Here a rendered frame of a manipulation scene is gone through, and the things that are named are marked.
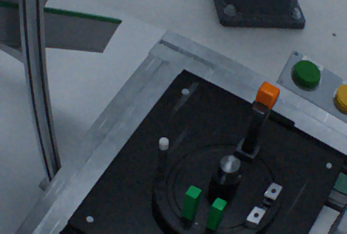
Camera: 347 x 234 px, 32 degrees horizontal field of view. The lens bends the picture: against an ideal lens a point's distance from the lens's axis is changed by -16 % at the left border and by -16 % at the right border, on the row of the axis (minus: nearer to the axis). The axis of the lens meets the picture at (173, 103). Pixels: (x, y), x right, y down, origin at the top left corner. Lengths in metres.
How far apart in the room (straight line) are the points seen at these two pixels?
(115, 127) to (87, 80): 0.17
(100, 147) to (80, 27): 0.14
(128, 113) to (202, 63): 0.11
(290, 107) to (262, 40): 0.22
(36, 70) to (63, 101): 0.28
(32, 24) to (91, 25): 0.17
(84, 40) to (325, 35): 0.45
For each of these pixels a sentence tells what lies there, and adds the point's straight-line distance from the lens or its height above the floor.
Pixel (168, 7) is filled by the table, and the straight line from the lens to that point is 1.02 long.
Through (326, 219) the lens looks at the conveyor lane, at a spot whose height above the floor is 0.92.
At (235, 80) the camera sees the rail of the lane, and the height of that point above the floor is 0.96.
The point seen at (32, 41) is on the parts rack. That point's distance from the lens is 0.59.
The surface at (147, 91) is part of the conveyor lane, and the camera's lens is 0.79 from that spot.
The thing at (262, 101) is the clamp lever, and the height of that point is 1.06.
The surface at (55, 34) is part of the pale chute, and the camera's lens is 0.68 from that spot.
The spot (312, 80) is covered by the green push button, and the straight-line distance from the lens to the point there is 0.82.
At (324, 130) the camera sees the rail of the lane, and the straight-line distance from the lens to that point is 0.79.
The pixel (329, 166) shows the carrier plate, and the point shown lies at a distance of 0.75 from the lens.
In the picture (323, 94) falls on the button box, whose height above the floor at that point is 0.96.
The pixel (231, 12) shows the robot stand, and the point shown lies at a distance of 0.99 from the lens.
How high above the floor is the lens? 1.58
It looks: 53 degrees down
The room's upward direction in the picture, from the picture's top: 5 degrees clockwise
